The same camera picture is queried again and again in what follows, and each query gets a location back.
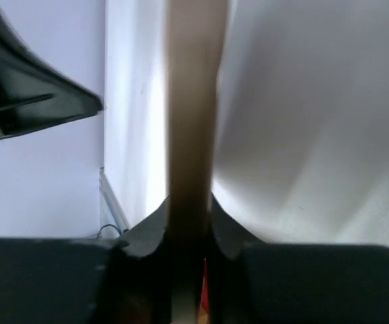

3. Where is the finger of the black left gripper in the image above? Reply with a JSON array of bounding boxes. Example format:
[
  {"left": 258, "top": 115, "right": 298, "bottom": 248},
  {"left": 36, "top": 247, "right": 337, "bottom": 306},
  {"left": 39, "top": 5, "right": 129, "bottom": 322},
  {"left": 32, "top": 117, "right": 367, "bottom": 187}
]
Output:
[{"left": 0, "top": 11, "right": 103, "bottom": 140}]

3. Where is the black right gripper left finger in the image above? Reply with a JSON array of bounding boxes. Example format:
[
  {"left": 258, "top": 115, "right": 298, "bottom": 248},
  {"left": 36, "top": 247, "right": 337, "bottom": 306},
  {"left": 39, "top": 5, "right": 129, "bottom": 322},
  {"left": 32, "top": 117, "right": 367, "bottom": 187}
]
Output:
[{"left": 0, "top": 205, "right": 171, "bottom": 323}]

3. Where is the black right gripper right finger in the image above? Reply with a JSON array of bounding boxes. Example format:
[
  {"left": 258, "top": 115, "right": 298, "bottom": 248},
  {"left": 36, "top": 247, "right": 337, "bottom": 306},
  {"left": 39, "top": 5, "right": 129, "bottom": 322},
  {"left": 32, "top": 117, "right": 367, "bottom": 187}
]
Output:
[{"left": 207, "top": 201, "right": 389, "bottom": 323}]

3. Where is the gold square tin lid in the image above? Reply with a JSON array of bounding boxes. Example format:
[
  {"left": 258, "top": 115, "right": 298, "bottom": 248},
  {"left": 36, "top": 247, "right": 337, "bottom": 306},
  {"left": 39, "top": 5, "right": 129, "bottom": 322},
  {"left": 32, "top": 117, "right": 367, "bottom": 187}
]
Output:
[{"left": 165, "top": 1, "right": 228, "bottom": 323}]

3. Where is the red round tray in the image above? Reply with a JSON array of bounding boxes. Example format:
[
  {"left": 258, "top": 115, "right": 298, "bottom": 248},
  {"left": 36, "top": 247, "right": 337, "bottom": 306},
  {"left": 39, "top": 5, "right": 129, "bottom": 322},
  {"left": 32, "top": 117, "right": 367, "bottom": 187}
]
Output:
[{"left": 197, "top": 260, "right": 210, "bottom": 324}]

